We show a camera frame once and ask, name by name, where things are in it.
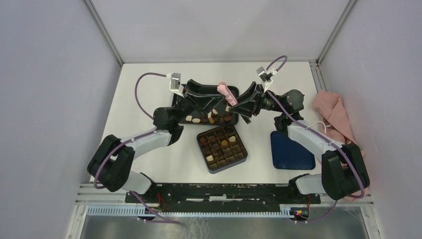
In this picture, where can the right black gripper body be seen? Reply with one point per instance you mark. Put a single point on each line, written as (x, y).
(262, 101)

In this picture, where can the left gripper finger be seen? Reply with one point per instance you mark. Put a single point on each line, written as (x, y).
(205, 105)
(195, 89)

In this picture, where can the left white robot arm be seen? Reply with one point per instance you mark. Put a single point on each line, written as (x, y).
(112, 162)

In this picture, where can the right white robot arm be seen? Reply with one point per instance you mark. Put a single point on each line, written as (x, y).
(343, 171)

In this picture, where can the blue box lid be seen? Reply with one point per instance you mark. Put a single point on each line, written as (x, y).
(290, 155)

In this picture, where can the pink tongs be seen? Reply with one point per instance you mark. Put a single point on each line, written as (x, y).
(223, 89)

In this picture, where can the blue chocolate box with insert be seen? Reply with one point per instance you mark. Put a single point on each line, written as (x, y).
(221, 148)

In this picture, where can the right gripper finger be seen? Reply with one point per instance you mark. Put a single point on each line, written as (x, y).
(248, 93)
(243, 110)

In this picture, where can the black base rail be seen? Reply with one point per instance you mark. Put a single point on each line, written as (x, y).
(223, 198)

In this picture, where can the pink cloth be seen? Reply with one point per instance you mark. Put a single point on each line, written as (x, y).
(336, 123)

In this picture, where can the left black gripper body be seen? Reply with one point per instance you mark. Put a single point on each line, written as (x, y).
(183, 107)

